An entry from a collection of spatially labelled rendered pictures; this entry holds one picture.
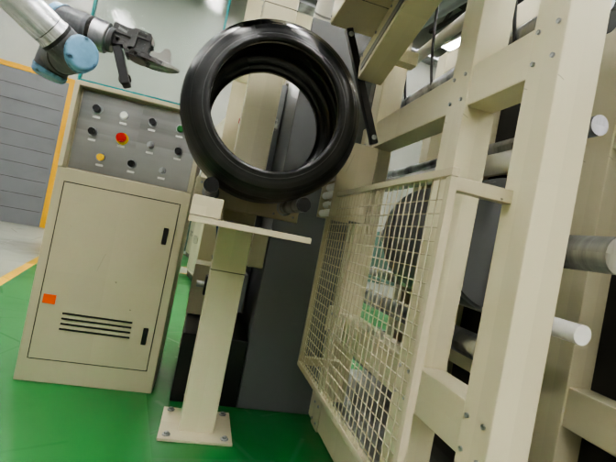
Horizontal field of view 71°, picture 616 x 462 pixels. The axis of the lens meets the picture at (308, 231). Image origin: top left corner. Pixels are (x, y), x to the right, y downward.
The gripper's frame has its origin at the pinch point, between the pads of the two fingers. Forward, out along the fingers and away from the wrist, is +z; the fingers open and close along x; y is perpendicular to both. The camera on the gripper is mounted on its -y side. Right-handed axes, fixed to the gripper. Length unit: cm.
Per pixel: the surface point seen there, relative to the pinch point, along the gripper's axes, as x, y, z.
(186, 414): 26, -111, 39
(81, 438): 17, -122, 7
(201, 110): -11.6, -10.7, 12.1
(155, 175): 64, -28, -4
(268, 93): 26.2, 13.3, 29.7
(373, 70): 12, 31, 63
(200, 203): -10.8, -35.8, 20.0
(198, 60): -9.5, 2.9, 6.8
